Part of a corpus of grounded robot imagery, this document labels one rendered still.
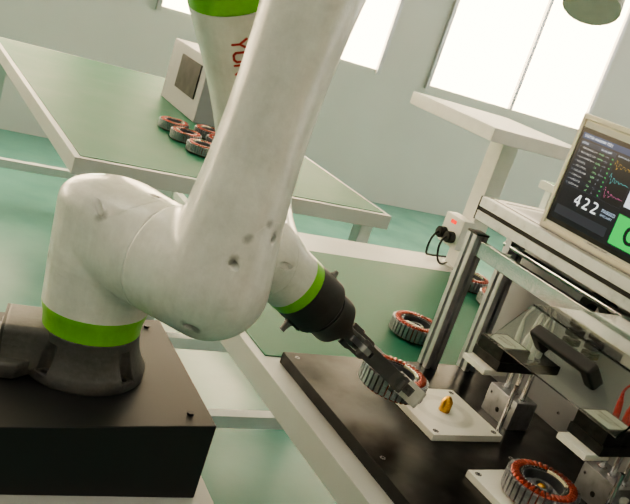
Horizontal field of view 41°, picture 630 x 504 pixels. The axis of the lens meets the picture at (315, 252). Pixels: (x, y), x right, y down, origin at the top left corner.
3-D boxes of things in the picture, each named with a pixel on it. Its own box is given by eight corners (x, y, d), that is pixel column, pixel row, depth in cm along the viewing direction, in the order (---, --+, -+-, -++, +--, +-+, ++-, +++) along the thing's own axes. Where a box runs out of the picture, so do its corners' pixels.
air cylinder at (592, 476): (604, 520, 129) (619, 489, 127) (570, 489, 135) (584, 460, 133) (626, 518, 131) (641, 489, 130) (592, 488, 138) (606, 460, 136)
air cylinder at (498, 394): (505, 430, 148) (517, 403, 147) (480, 407, 154) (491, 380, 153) (526, 430, 151) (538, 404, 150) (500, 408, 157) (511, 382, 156)
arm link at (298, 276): (205, 276, 110) (272, 233, 107) (202, 216, 119) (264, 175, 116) (270, 332, 118) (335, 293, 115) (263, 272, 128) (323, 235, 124)
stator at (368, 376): (379, 404, 129) (388, 383, 128) (344, 367, 138) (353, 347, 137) (434, 410, 135) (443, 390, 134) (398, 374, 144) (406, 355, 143)
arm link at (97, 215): (103, 367, 96) (133, 209, 91) (15, 313, 104) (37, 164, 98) (180, 342, 107) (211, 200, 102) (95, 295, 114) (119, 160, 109)
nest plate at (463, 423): (431, 441, 135) (434, 434, 135) (384, 391, 147) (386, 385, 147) (500, 442, 143) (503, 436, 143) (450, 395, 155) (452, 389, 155)
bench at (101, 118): (17, 390, 256) (74, 156, 235) (-42, 187, 406) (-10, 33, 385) (324, 403, 313) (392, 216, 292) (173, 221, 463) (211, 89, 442)
